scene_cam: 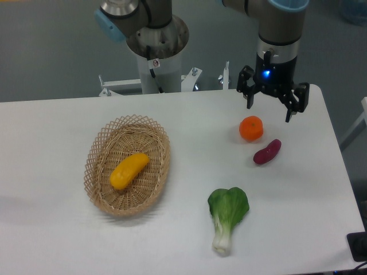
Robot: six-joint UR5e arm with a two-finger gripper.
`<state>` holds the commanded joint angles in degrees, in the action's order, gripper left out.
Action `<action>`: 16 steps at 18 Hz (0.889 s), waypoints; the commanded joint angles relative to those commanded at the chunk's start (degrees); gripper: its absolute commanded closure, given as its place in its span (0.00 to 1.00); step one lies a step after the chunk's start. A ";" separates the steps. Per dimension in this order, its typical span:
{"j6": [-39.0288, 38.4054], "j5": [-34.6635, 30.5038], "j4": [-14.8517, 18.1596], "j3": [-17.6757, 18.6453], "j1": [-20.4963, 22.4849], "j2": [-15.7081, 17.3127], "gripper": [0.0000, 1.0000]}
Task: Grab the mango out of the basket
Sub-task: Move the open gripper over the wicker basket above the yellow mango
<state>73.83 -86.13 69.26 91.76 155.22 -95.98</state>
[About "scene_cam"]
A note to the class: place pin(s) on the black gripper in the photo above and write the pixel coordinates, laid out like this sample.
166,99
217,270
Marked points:
276,80

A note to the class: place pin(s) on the yellow mango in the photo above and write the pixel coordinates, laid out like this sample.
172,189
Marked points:
127,170

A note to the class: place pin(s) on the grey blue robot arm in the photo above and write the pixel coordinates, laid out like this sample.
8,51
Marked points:
280,22

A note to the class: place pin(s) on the woven wicker basket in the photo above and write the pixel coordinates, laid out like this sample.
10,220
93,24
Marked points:
118,140

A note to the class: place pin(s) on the orange tangerine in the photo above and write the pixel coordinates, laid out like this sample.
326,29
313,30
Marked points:
251,128

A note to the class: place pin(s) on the purple sweet potato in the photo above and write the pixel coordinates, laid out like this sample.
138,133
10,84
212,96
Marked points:
265,155

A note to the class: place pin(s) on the white table leg right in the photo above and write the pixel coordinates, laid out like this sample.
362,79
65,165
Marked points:
355,129

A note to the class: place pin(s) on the green bok choy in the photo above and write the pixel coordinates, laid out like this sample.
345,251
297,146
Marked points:
227,207

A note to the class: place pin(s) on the black device at table edge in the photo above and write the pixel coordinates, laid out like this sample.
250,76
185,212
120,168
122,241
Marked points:
357,245

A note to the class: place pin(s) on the white metal base frame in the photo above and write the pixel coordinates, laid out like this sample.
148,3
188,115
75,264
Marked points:
188,83

